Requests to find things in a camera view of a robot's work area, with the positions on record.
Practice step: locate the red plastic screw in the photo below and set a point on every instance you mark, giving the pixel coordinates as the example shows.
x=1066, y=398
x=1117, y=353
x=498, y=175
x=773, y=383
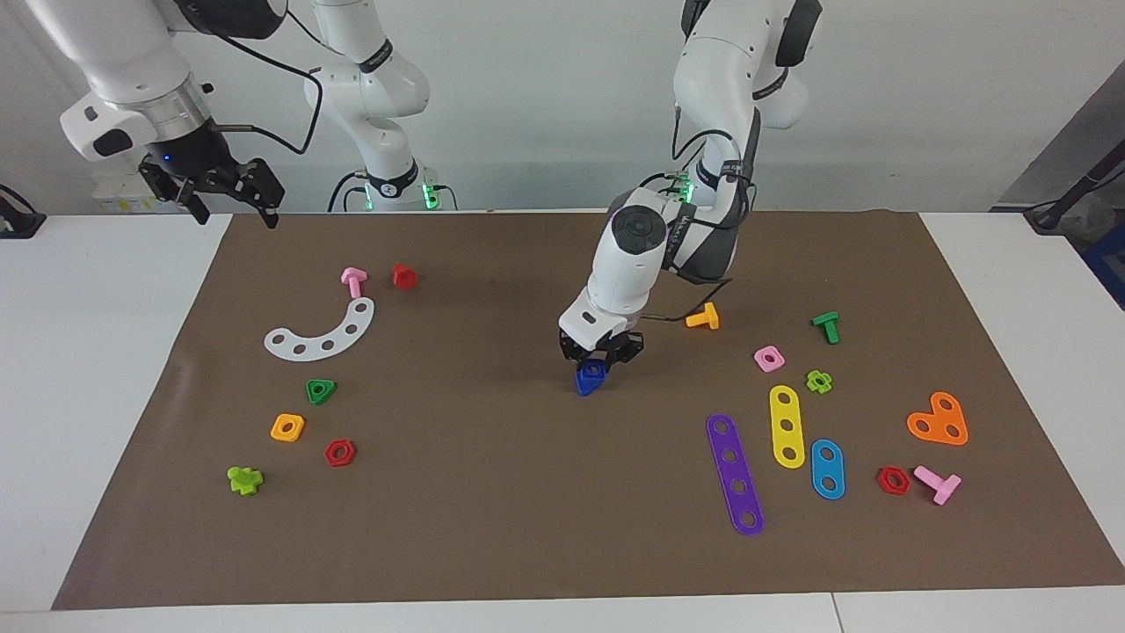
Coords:
x=404, y=277

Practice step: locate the yellow three-hole strip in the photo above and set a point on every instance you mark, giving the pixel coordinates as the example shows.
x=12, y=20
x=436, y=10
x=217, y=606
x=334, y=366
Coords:
x=786, y=414

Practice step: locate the blue triangle-head plastic screw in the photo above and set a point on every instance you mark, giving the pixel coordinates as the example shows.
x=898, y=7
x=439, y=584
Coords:
x=585, y=384

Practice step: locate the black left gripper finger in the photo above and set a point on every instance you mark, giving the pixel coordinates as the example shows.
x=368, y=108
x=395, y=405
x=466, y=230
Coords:
x=577, y=356
x=626, y=354

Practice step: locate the orange plastic screw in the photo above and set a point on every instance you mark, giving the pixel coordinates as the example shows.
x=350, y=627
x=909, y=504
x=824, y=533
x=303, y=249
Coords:
x=707, y=318

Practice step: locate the white labelled box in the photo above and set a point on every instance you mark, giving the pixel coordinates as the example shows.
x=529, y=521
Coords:
x=119, y=198

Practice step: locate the small pink plastic screw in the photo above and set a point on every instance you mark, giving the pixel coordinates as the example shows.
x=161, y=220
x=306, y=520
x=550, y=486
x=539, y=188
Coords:
x=354, y=280

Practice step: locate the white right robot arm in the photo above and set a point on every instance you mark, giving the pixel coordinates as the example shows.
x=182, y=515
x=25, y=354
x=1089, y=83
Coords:
x=123, y=61

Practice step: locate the black stand pole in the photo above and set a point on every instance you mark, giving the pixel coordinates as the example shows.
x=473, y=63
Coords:
x=1077, y=189

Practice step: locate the green plastic screw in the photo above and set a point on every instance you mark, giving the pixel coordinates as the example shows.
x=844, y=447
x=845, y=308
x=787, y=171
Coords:
x=828, y=325

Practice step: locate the green triangle plastic nut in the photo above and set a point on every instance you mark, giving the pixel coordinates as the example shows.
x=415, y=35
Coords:
x=328, y=396

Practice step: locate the blue box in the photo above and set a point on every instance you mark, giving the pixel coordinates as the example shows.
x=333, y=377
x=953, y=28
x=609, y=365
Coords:
x=1109, y=264

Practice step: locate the purple four-hole strip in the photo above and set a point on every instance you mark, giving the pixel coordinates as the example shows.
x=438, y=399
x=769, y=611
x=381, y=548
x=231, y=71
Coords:
x=731, y=471

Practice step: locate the red hexagon plastic nut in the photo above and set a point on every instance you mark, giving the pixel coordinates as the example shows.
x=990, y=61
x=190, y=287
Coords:
x=328, y=454
x=881, y=482

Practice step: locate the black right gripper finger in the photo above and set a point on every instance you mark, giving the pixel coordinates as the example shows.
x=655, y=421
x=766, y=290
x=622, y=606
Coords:
x=270, y=211
x=195, y=209

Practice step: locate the blue two-hole strip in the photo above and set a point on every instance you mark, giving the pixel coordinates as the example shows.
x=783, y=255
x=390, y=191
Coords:
x=827, y=470

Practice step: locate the orange heart-shaped plate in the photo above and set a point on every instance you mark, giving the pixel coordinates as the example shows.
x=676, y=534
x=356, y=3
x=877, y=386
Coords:
x=939, y=424

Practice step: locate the large pink plastic screw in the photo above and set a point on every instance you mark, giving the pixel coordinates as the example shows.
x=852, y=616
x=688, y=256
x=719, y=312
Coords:
x=945, y=486

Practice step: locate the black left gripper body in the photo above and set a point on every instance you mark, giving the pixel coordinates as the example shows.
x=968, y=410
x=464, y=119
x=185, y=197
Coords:
x=606, y=345

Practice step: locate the orange square plastic nut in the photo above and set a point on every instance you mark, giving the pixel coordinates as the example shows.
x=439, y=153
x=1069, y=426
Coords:
x=277, y=432

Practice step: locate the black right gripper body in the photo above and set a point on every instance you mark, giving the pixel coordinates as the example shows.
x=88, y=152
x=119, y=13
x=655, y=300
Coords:
x=211, y=167

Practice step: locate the brown table mat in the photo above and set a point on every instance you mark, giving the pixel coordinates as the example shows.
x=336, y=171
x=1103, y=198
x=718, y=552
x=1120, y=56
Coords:
x=562, y=510

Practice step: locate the lime cross plastic nut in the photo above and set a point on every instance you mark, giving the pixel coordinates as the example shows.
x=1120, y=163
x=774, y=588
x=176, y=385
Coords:
x=825, y=387

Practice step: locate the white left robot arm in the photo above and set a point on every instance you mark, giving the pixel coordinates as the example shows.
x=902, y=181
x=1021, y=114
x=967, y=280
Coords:
x=633, y=255

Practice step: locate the black clamp device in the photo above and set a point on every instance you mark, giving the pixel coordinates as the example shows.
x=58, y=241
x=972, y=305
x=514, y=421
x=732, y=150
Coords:
x=13, y=220

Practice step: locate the white curved perforated strip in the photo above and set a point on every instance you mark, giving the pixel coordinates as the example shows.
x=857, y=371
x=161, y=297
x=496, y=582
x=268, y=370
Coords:
x=313, y=349

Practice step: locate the lime cross-head plastic screw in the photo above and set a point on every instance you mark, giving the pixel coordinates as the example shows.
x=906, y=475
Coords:
x=242, y=481

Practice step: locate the pink square plastic nut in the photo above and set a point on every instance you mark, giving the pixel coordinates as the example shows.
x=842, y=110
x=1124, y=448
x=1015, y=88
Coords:
x=759, y=361

